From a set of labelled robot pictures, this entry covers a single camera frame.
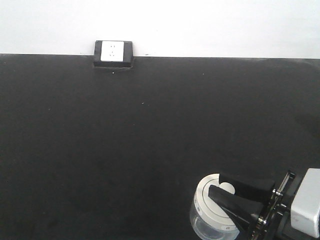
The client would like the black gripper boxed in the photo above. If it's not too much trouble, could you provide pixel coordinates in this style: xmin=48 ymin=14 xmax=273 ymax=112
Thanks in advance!
xmin=208 ymin=170 xmax=297 ymax=240

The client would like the glass jar with white lid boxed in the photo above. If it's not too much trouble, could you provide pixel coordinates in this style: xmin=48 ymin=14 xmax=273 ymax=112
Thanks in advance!
xmin=189 ymin=173 xmax=240 ymax=240

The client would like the black and white power socket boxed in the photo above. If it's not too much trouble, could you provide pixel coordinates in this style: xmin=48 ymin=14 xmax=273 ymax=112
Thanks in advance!
xmin=93 ymin=40 xmax=134 ymax=69

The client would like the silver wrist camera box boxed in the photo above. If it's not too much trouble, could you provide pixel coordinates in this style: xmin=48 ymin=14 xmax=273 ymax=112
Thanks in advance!
xmin=290 ymin=168 xmax=320 ymax=239

